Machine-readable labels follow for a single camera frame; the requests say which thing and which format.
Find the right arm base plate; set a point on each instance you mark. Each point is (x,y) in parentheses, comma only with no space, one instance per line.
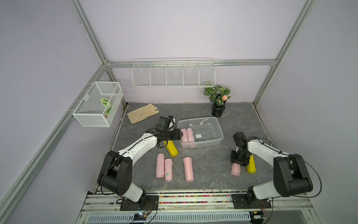
(241,201)

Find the yellow trash bag roll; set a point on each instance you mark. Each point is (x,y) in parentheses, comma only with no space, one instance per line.
(251,168)
(171,148)

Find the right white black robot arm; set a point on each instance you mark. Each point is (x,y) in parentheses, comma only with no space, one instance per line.
(290,175)

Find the potted plant black pot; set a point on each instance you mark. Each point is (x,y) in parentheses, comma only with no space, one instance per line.
(218,95)

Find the white ventilation grille strip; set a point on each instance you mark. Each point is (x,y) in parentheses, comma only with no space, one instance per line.
(167,217)

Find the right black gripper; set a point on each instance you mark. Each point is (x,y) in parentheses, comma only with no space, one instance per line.
(243,163)

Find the yellow trash bag roll left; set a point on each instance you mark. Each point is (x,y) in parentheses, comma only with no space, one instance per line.
(171,148)

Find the pink roll with green sticker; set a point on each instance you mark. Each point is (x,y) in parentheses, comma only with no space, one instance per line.
(168,170)

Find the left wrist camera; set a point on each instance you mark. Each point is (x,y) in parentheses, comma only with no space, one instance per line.
(165,124)

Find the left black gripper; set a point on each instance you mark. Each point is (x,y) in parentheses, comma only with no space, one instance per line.
(176,135)

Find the white wire wall shelf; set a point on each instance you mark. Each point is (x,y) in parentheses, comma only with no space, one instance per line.
(172,72)

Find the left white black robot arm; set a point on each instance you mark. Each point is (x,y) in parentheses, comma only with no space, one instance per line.
(116,171)

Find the aluminium frame rails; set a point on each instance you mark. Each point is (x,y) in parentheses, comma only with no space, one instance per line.
(11,197)

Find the white mesh basket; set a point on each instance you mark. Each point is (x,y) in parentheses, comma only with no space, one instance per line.
(99,105)

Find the yellow trash bag roll right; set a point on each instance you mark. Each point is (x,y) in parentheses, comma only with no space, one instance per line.
(251,168)

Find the beige work glove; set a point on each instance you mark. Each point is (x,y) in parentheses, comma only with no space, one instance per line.
(142,113)

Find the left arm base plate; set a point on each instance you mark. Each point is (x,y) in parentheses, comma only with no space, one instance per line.
(146,203)

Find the clear plastic storage box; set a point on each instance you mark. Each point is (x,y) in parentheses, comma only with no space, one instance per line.
(207,130)

